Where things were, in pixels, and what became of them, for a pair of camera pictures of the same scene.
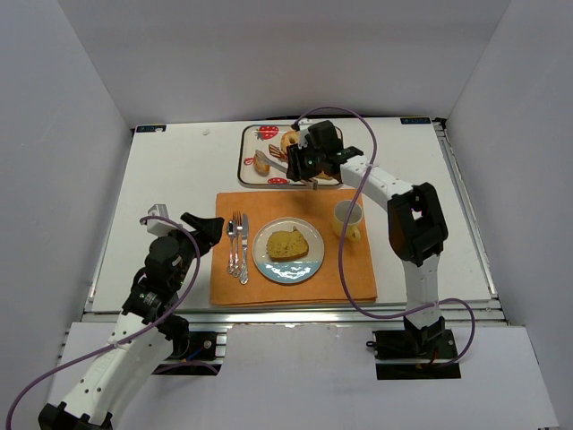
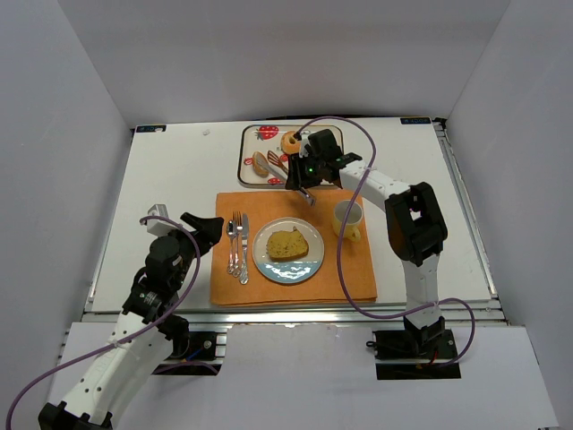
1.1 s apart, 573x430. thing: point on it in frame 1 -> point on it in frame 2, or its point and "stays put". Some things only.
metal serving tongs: x=311 y=183 -> x=283 y=175
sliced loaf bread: x=285 y=245 stays put
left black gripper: x=192 y=237 stays put
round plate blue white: x=295 y=270 stays put
